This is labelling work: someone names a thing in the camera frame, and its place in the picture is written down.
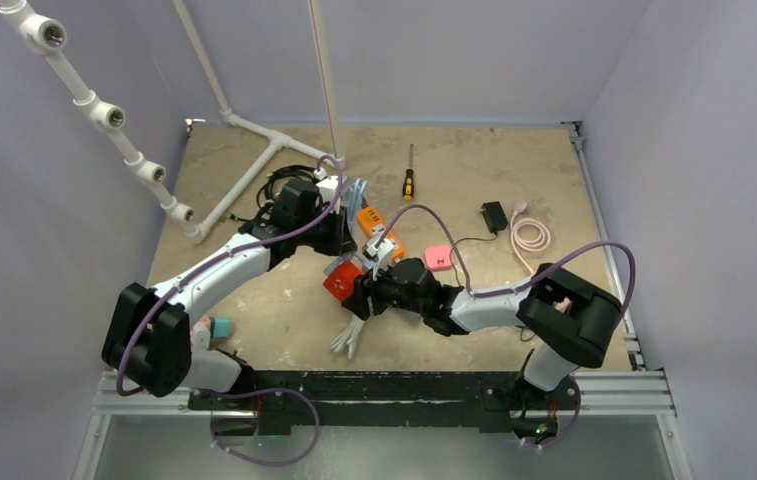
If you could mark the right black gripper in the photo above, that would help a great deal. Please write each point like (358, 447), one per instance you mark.
(365, 296)

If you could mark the pink round disc charger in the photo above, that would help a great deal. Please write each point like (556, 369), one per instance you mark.
(563, 306)

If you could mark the pink plug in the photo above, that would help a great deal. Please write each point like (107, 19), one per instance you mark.
(519, 207)

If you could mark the orange power strip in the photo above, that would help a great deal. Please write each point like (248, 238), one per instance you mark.
(372, 224)

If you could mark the pink square small box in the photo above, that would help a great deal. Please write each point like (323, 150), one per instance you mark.
(438, 257)

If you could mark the white PVC pipe frame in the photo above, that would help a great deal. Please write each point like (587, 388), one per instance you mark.
(131, 119)

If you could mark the black power adapter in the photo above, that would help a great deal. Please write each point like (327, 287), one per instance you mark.
(494, 217)

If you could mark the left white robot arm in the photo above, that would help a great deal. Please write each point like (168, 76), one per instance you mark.
(149, 336)

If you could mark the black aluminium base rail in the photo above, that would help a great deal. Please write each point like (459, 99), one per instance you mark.
(491, 402)

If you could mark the red cube socket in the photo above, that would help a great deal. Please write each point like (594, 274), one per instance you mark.
(339, 282)

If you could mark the yellow black screwdriver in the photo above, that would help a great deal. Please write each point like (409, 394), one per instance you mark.
(408, 189)

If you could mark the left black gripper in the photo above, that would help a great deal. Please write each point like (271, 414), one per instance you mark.
(340, 241)

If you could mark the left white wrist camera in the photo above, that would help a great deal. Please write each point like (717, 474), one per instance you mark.
(330, 191)

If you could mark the teal small block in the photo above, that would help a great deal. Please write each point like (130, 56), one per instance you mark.
(220, 328)

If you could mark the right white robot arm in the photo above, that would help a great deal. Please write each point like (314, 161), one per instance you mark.
(573, 318)

